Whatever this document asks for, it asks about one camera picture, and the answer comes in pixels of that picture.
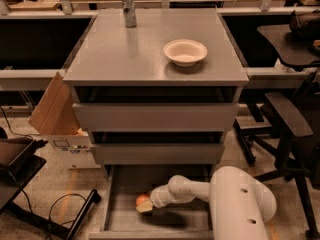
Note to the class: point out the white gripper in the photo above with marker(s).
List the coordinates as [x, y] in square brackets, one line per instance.
[158, 197]

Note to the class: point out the orange fruit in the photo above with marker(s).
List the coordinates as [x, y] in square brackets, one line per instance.
[142, 198]

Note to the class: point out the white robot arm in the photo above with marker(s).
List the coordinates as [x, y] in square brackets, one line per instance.
[239, 204]

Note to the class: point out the grey open bottom drawer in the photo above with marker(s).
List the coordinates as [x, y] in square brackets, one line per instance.
[121, 221]

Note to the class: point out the grey middle drawer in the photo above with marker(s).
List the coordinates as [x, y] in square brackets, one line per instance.
[147, 154]

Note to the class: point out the grey drawer cabinet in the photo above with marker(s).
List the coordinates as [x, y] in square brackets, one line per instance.
[117, 64]

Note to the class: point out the grey top drawer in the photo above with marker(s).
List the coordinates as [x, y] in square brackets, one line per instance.
[155, 117]

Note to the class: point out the brown cardboard box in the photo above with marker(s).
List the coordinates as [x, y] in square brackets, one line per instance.
[54, 119]

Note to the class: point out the white paper bowl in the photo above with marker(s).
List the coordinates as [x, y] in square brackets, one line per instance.
[185, 52]

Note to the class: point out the black office chair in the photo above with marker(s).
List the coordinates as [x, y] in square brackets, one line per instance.
[292, 137]

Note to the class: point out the silver drink can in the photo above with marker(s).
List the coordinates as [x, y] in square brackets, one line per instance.
[128, 7]

